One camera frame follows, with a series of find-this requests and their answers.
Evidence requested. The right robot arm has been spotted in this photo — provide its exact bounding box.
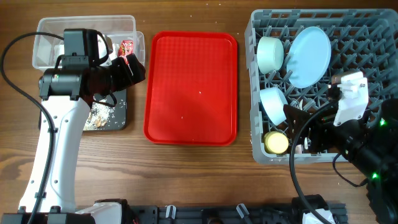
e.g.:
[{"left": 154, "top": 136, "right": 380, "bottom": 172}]
[{"left": 284, "top": 98, "right": 397, "bottom": 223}]

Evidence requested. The green bowl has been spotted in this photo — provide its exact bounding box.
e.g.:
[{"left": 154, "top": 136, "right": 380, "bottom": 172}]
[{"left": 257, "top": 37, "right": 284, "bottom": 74}]

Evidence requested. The white napkin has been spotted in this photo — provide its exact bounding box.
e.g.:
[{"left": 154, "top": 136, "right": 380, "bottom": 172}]
[
  {"left": 54, "top": 44, "right": 65, "bottom": 62},
  {"left": 97, "top": 34, "right": 114, "bottom": 66}
]

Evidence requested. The clear plastic waste bin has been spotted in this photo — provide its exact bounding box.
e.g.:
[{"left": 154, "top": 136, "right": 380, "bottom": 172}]
[{"left": 32, "top": 15, "right": 146, "bottom": 72}]

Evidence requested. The leftover rice and food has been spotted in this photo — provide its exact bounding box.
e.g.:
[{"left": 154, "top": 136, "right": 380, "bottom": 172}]
[{"left": 83, "top": 100, "right": 127, "bottom": 131}]

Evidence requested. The white plastic spoon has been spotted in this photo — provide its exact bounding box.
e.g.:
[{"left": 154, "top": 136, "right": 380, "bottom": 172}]
[{"left": 303, "top": 137, "right": 308, "bottom": 150}]

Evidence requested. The white plastic fork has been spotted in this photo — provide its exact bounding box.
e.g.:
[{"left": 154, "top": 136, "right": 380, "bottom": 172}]
[{"left": 295, "top": 100, "right": 304, "bottom": 154}]

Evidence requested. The grey dishwasher rack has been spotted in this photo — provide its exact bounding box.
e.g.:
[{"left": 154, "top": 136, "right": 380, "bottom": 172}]
[{"left": 244, "top": 9, "right": 397, "bottom": 164}]

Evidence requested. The light blue bowl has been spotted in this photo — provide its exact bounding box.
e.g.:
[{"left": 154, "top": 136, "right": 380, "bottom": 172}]
[{"left": 260, "top": 87, "right": 288, "bottom": 126}]

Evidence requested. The light blue plate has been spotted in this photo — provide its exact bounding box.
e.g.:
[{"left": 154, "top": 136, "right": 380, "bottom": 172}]
[{"left": 286, "top": 26, "right": 331, "bottom": 88}]

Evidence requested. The red serving tray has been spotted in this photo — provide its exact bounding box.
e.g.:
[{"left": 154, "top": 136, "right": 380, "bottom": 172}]
[{"left": 143, "top": 31, "right": 238, "bottom": 146}]

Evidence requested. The black waste tray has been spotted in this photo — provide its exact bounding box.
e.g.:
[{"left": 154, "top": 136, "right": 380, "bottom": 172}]
[{"left": 42, "top": 90, "right": 127, "bottom": 134}]

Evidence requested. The red snack wrapper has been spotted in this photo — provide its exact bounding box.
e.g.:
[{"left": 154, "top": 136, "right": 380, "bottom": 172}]
[{"left": 118, "top": 40, "right": 134, "bottom": 64}]

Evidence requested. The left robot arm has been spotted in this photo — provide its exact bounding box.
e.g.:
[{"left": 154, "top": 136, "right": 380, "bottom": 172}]
[{"left": 1, "top": 29, "right": 146, "bottom": 223}]

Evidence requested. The yellow plastic cup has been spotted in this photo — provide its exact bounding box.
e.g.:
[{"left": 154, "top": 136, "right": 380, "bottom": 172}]
[{"left": 264, "top": 131, "right": 289, "bottom": 154}]

